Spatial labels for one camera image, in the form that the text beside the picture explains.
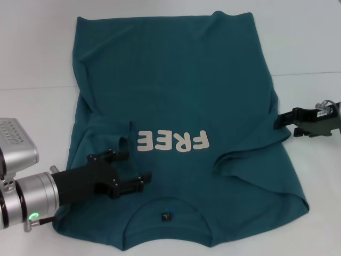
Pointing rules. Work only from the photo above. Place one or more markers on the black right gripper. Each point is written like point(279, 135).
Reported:
point(319, 121)

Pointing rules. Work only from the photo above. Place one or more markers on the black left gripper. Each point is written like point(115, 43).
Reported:
point(85, 177)

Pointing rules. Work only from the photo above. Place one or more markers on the teal t-shirt with FREE print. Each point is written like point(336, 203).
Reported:
point(186, 80)

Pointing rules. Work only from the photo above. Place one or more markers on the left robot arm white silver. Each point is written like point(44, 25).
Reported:
point(32, 192)

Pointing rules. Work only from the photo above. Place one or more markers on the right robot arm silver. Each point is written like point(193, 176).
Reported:
point(339, 117)

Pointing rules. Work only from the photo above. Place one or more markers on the small silver plug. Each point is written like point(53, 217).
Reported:
point(54, 168)

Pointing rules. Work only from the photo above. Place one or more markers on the silver black wrist camera box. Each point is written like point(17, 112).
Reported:
point(16, 144)

